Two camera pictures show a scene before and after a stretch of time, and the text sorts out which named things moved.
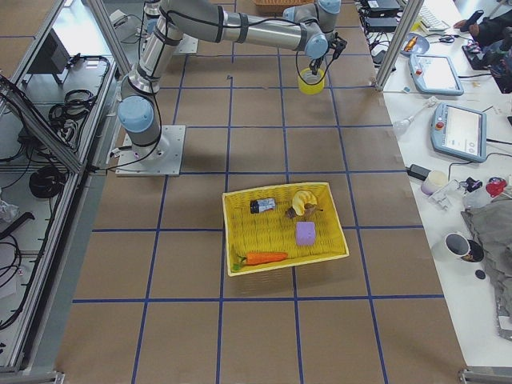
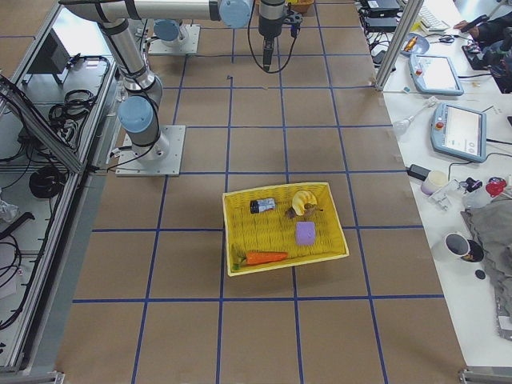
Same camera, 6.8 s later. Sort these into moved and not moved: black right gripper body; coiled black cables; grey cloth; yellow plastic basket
Moved: black right gripper body
Not moved: yellow plastic basket; coiled black cables; grey cloth
